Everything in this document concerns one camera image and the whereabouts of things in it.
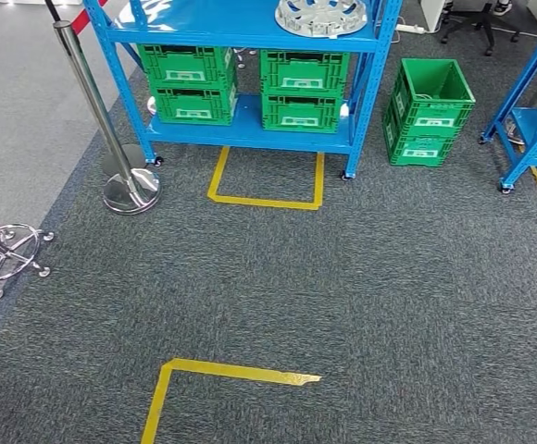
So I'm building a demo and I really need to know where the blue metal shelf rack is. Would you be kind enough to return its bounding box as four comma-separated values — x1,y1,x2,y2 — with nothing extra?
479,8,537,194
83,0,403,182

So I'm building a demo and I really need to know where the chrome stanchion with round base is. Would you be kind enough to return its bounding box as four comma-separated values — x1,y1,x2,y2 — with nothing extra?
52,19,162,216

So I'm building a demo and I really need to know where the silver wheel hubcap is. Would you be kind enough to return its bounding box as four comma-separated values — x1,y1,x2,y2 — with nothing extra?
275,0,368,39

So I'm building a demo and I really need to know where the open green plastic crate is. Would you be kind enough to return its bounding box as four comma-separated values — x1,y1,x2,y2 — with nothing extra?
391,57,476,139

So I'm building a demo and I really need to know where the red barrier belt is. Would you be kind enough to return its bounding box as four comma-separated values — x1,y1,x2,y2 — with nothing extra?
71,0,110,37

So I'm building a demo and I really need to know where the chrome round floor base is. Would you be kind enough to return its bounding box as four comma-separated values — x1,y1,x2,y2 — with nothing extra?
504,115,529,147

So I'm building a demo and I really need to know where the black office chair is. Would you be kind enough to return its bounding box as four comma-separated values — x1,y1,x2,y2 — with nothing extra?
439,0,522,57

